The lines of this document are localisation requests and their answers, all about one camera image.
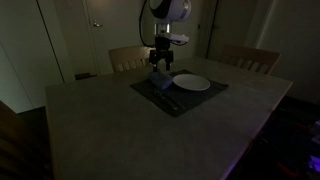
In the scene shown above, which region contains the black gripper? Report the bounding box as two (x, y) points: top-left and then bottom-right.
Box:
(148, 35), (175, 73)

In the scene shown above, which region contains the blue towel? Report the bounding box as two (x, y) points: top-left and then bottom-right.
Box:
(148, 69), (174, 91)

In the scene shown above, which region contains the white round plate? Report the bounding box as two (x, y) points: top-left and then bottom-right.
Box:
(172, 73), (212, 92)

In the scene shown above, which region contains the silver spoon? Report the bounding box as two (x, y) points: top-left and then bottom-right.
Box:
(151, 89), (178, 112)

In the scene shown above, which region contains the silver fork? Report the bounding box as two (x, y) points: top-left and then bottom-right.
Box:
(155, 87), (184, 110)

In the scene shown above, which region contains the dark woven placemat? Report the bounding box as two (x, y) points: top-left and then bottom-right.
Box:
(129, 69), (230, 118)

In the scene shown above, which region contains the white door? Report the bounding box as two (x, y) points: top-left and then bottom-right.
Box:
(83, 0), (148, 76)

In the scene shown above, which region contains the small dark floor item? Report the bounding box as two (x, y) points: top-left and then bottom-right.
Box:
(74, 72), (99, 81)

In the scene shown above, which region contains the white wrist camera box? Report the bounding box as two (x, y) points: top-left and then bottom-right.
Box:
(165, 32), (190, 46)

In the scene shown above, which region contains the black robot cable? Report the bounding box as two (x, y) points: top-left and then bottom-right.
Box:
(138, 0), (158, 48)

